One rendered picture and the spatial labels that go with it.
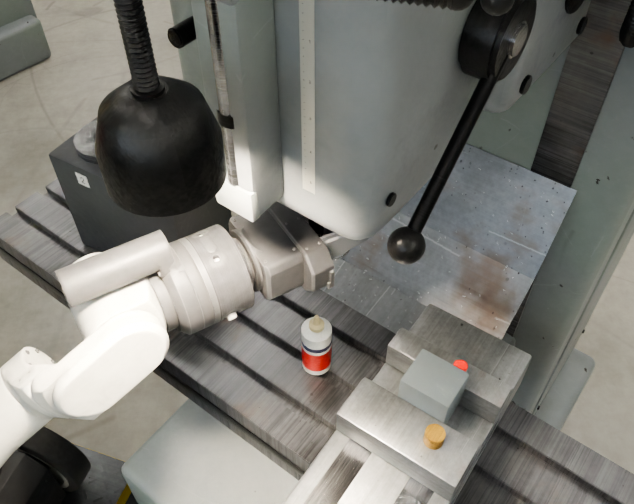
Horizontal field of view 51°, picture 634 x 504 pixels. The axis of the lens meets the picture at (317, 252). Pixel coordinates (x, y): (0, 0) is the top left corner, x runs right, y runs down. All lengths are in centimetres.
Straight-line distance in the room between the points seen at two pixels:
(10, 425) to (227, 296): 22
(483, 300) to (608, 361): 121
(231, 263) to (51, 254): 57
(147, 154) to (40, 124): 271
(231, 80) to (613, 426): 179
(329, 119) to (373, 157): 4
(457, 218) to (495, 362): 27
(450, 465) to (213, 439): 37
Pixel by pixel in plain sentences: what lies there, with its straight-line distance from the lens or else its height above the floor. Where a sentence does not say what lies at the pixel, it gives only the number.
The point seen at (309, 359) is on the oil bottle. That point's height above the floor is 97.
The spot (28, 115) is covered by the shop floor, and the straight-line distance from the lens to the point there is 314.
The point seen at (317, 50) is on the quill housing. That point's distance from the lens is 44.
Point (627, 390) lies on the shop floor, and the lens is 218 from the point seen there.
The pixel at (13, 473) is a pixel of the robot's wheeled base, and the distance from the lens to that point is 131.
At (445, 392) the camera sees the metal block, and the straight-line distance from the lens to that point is 75.
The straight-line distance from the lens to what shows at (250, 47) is 44.
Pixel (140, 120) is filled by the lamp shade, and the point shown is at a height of 150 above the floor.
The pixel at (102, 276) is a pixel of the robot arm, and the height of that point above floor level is 128.
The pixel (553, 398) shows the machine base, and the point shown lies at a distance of 184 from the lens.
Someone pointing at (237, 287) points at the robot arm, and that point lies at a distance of 61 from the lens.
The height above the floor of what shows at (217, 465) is 85.
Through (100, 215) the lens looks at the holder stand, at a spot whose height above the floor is 103.
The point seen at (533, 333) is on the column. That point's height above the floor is 76.
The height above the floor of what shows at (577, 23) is 138.
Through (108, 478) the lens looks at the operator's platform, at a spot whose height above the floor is 40.
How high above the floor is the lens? 171
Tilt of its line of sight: 48 degrees down
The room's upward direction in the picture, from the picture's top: straight up
